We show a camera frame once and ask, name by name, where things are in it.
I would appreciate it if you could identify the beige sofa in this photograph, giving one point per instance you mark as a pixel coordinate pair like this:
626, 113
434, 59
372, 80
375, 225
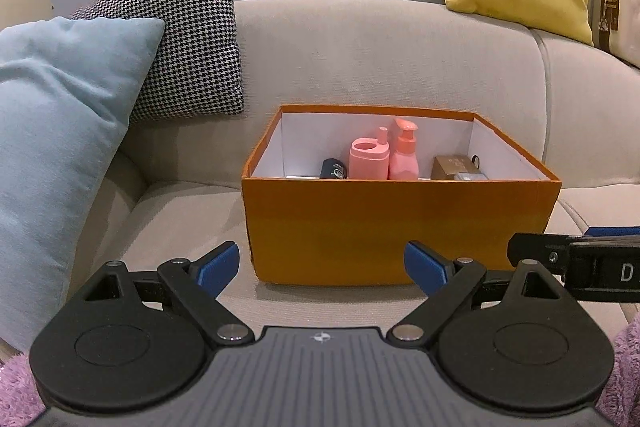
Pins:
380, 57

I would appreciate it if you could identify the houndstooth pillow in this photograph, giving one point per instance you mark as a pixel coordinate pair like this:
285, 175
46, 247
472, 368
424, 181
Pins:
190, 42

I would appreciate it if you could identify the purple fluffy blanket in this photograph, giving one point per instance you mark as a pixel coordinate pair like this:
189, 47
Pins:
15, 387

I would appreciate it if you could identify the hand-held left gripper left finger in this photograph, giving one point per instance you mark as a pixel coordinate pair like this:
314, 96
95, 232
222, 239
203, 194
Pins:
217, 267

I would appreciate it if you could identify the grey blue patterned box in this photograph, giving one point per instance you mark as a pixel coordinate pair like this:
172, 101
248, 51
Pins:
472, 177

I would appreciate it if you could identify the small gold box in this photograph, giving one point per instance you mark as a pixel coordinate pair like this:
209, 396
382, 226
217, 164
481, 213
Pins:
445, 168

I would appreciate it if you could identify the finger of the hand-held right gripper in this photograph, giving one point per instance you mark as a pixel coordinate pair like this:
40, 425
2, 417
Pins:
612, 232
532, 249

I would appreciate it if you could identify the squat pink bottle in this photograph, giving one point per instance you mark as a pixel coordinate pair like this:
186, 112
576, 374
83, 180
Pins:
367, 159

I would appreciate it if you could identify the light blue pillow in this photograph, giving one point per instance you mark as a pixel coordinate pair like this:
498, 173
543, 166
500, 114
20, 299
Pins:
60, 147

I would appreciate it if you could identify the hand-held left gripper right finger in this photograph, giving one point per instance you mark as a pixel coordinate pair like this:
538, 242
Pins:
425, 264

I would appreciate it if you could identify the small dark blue container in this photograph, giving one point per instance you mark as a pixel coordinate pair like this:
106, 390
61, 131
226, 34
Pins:
334, 169

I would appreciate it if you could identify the cream mini suitcase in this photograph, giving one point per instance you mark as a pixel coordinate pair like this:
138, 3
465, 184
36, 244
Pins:
617, 22

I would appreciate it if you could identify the orange cardboard box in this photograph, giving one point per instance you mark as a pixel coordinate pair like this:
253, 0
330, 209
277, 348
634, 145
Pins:
390, 227

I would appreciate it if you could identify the pink pump bottle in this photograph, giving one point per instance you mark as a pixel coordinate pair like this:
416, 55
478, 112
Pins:
404, 157

